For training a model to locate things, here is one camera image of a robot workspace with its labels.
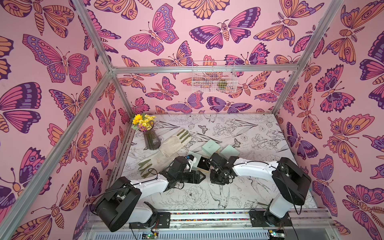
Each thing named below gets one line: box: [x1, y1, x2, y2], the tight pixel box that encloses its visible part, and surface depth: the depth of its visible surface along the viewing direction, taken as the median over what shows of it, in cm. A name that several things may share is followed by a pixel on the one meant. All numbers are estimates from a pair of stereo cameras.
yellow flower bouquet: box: [132, 112, 157, 132], surface depth 86 cm
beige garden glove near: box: [138, 151, 175, 179], surface depth 94 cm
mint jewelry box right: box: [220, 144, 240, 161], surface depth 99 cm
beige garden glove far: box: [160, 128, 191, 157], surface depth 105 cm
